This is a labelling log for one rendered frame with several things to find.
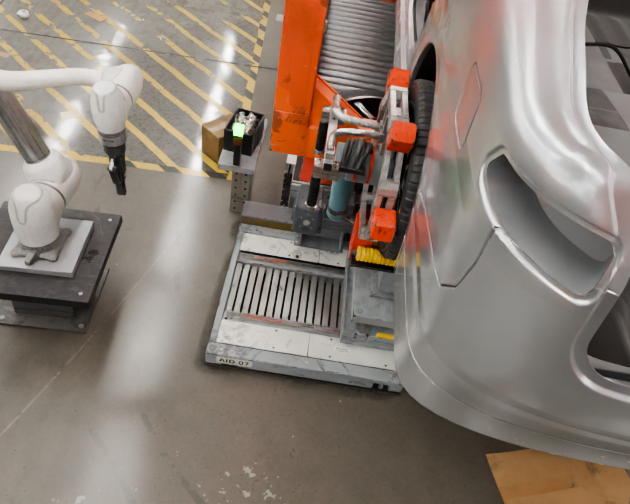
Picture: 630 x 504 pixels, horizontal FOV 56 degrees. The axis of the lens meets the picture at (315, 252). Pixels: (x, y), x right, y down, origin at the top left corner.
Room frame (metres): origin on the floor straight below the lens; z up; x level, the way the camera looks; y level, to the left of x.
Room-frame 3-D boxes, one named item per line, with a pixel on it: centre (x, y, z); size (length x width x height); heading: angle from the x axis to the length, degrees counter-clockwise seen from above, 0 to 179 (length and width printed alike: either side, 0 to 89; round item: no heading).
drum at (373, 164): (1.80, -0.11, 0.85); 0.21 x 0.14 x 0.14; 93
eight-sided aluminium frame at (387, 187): (1.80, -0.18, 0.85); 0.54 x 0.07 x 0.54; 3
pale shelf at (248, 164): (2.35, 0.44, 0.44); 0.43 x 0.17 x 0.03; 3
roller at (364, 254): (1.69, -0.28, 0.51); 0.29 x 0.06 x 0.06; 93
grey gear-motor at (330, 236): (2.11, -0.07, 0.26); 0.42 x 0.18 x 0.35; 93
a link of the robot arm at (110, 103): (1.59, 0.74, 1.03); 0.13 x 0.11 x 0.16; 1
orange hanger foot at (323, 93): (2.31, -0.11, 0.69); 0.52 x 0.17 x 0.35; 93
